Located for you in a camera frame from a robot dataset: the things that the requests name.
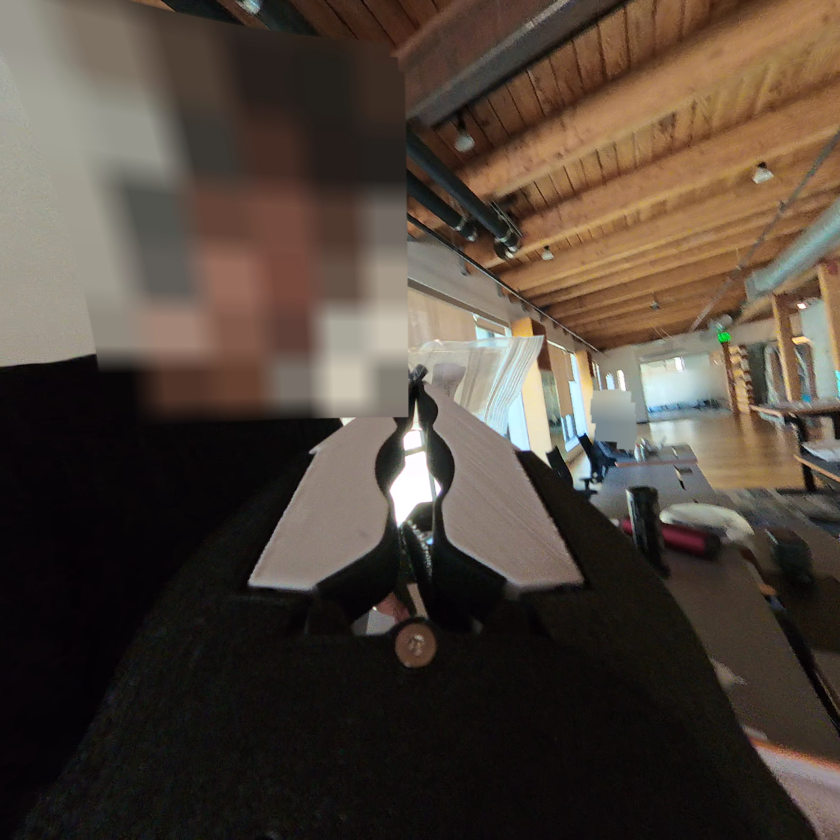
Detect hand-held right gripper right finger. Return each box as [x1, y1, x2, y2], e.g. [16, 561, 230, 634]
[410, 384, 586, 593]

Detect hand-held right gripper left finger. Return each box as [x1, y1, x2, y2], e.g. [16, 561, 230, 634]
[249, 418, 406, 593]

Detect clear bag black parts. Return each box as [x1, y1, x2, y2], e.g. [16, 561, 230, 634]
[408, 335, 547, 437]

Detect neighbouring grey desk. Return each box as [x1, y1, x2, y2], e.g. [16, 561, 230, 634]
[617, 446, 718, 501]

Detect black office chair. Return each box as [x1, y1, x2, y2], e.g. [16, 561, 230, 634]
[548, 433, 618, 494]

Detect dark red cylinder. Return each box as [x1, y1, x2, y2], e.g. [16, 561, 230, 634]
[620, 518, 723, 560]

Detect person's black clothing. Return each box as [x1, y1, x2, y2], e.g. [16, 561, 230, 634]
[0, 357, 342, 840]

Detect black device green display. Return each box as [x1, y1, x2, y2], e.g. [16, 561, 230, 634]
[768, 525, 816, 585]

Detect grey ceiling pipes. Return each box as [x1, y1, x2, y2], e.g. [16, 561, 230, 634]
[407, 131, 524, 258]

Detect silver ventilation duct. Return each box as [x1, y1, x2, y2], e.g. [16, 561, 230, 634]
[745, 197, 840, 296]

